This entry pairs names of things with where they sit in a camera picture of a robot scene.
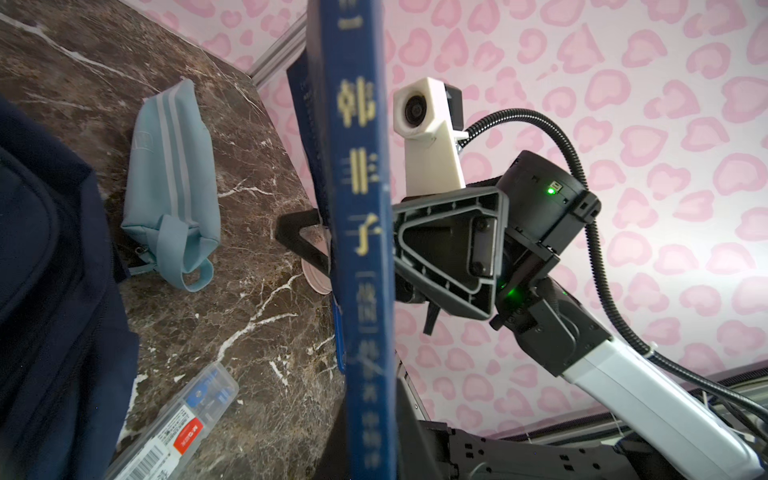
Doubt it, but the navy book yellow label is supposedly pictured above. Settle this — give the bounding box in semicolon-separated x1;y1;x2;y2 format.
295;1;397;479

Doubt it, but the teal pencil pouch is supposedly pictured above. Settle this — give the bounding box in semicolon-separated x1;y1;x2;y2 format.
121;78;221;292

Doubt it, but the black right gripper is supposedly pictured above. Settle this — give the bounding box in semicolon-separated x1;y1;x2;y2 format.
393;151;602;320

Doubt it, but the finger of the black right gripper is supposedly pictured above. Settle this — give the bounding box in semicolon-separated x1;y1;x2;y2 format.
275;209;330;274

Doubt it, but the navy blue student backpack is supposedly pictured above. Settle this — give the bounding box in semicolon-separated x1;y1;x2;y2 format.
1;102;139;479

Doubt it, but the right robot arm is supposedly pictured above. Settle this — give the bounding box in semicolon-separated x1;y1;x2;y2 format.
276;107;767;479

